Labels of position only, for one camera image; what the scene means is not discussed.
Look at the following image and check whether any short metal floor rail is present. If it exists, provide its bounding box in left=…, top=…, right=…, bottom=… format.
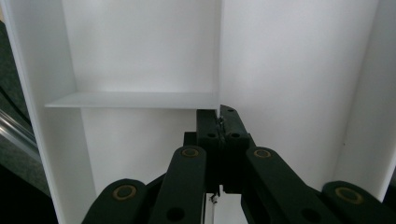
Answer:
left=0, top=108, right=42, bottom=163

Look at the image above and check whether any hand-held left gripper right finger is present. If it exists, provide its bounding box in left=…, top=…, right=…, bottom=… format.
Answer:
left=219, top=104, right=257, bottom=194

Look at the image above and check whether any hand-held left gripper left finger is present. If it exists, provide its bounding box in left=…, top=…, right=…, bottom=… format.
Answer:
left=183, top=108, right=224, bottom=194

